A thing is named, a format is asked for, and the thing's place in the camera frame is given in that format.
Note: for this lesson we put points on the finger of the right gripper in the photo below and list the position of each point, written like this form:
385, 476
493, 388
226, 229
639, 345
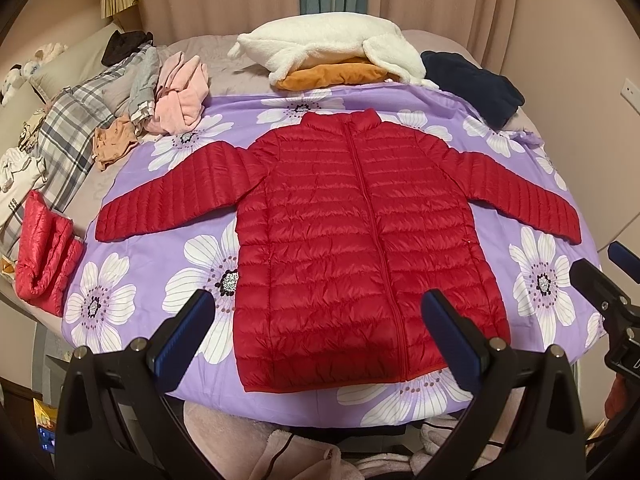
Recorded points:
602, 293
623, 257

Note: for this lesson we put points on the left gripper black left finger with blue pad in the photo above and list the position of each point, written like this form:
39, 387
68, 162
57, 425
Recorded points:
114, 420

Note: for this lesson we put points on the red puffer jacket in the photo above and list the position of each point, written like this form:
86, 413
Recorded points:
344, 222

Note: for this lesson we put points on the folded pink-red puffer jacket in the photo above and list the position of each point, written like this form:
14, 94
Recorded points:
48, 256

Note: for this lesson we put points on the navy folded garment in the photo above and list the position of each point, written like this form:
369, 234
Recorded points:
492, 95

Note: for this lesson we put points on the white printed shirt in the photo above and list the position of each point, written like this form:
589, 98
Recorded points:
20, 173

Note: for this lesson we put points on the tan small garment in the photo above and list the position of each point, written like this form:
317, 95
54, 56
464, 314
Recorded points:
114, 142

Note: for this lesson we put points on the grey plaid garment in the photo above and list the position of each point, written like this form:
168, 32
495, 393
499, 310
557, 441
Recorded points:
62, 136

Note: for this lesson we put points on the orange folded garment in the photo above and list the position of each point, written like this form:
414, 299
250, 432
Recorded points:
347, 73

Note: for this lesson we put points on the pink garment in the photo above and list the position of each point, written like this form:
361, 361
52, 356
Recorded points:
181, 90

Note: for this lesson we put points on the beige pillow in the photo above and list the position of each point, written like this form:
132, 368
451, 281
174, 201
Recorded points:
75, 65

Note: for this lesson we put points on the black garment on pillow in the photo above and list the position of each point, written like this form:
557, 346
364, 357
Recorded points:
122, 44

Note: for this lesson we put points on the white fleece garment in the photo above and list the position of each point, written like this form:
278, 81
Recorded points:
304, 41

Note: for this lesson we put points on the white wall socket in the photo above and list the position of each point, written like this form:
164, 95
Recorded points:
631, 93

